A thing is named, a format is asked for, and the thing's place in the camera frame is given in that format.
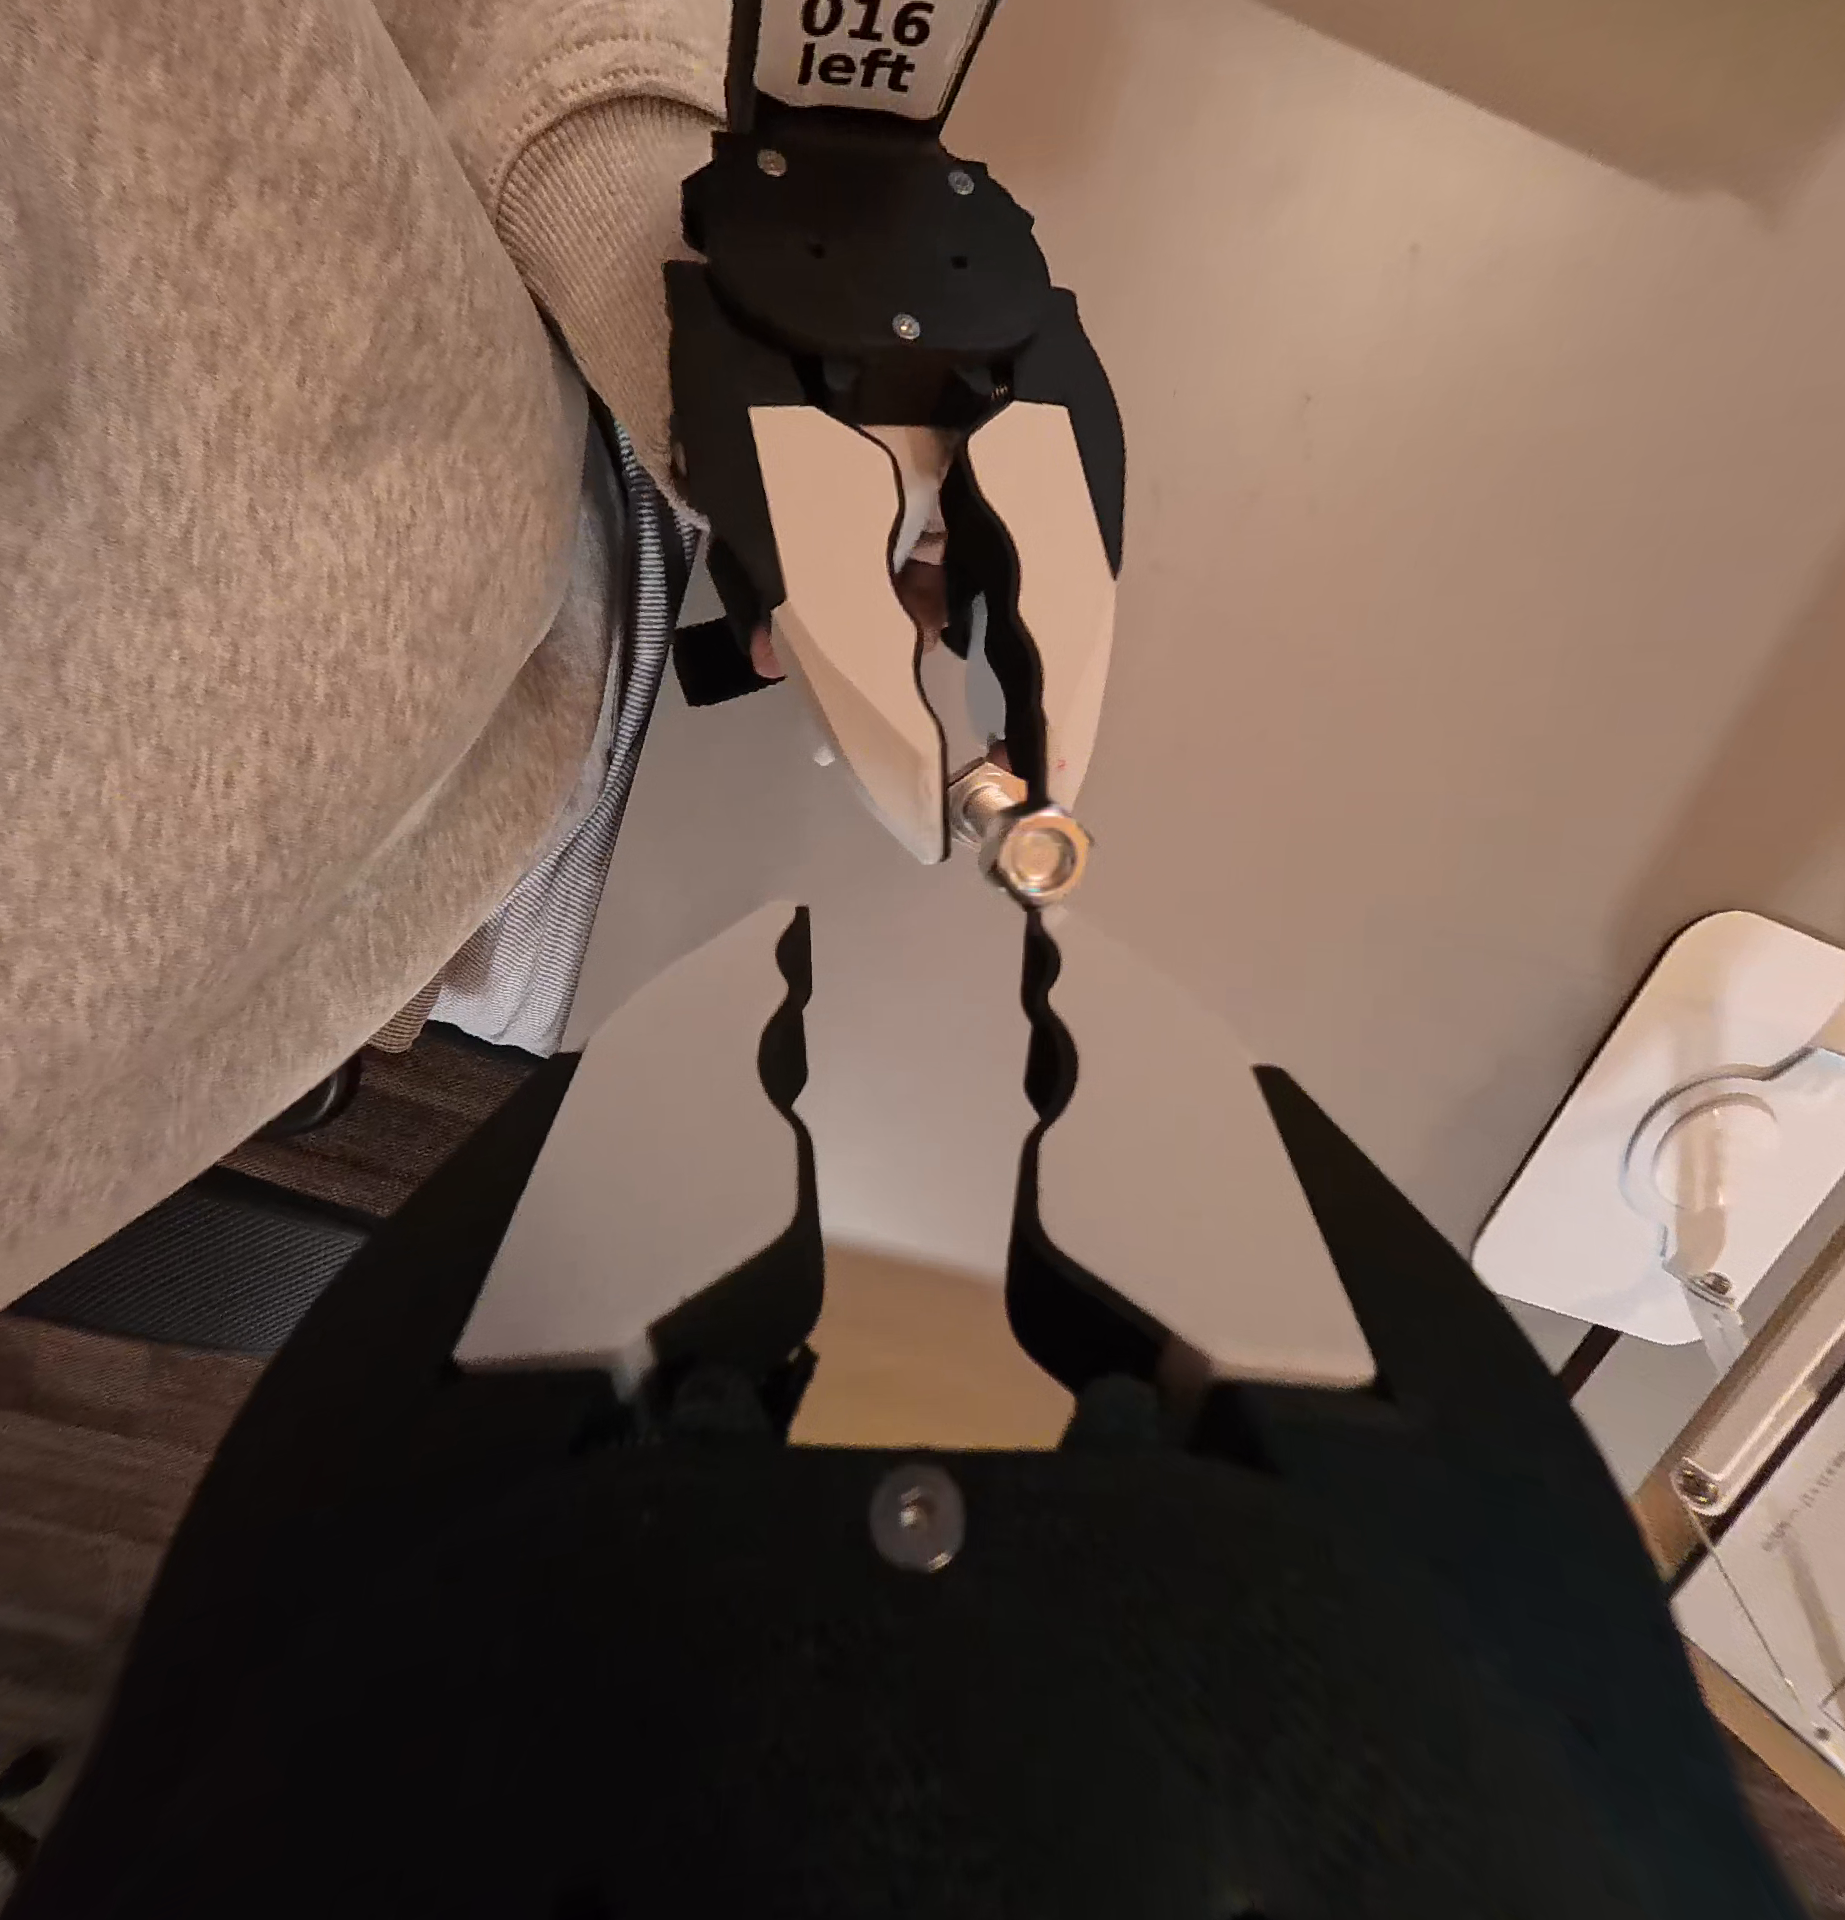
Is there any person's light sweater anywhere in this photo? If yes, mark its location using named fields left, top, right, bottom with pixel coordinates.
left=0, top=0, right=631, bottom=1328

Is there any person's striped shirt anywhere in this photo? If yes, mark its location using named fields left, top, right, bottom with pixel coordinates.
left=421, top=419, right=713, bottom=1053

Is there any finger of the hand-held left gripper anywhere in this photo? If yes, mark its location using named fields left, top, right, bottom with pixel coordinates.
left=751, top=405, right=951, bottom=867
left=955, top=399, right=1118, bottom=823

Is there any steel bolt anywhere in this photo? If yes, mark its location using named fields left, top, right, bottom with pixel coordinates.
left=950, top=763, right=1070, bottom=890

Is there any grey desk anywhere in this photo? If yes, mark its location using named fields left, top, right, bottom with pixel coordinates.
left=562, top=0, right=1845, bottom=1652

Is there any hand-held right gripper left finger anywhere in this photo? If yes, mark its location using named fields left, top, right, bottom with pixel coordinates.
left=455, top=900, right=829, bottom=1444

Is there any person's left forearm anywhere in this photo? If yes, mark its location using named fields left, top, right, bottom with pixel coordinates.
left=299, top=0, right=732, bottom=529

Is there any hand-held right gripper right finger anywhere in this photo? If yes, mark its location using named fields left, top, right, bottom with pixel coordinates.
left=1008, top=909, right=1384, bottom=1444

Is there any printed instruction sheet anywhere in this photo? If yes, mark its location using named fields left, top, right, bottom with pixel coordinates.
left=1671, top=1395, right=1845, bottom=1824

